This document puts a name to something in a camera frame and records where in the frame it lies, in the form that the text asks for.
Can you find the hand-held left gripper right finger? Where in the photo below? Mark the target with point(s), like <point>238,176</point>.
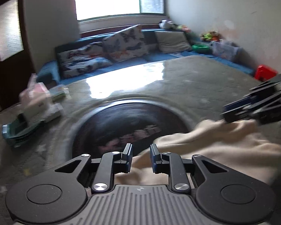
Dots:
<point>153,157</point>

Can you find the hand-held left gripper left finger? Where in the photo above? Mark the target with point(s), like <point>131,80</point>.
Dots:
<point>128,155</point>

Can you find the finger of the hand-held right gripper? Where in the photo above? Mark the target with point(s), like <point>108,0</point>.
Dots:
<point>236,116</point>
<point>236,104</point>

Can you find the cream garment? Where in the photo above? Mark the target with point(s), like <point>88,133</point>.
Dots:
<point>213,150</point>

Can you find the red plastic stool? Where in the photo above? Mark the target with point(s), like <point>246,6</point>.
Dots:
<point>264,72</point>

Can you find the dark round turntable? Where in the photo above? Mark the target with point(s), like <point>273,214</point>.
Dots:
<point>119,121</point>

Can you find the clear plastic storage box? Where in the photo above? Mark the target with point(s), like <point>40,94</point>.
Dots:
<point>224,50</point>

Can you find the green bowl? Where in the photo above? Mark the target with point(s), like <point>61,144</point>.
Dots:
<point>201,48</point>

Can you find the brown plush toy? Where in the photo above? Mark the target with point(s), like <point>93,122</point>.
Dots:
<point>215,35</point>

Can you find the green plush toy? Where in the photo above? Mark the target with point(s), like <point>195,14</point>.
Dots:
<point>206,36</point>

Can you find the grey cushion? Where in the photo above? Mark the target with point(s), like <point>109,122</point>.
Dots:
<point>172,41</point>

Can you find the colourful toy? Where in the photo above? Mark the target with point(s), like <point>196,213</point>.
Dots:
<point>182,28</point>

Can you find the clear plastic container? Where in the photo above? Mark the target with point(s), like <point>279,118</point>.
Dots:
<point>58,92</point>

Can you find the long butterfly print pillow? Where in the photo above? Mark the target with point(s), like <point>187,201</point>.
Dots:
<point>82,61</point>

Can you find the black and white plush toy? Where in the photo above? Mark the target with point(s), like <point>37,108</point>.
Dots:
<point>166,24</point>

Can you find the pink tissue box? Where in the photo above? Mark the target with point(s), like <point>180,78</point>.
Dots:
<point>35,98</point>

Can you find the teal box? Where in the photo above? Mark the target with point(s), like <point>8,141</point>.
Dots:
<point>21,133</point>

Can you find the square butterfly print cushion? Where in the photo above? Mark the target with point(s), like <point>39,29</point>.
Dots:
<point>124,44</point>

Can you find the blue sofa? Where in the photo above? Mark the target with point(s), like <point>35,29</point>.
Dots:
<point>46,70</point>

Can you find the dark wooden door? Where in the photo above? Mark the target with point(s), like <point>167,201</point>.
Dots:
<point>11,75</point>

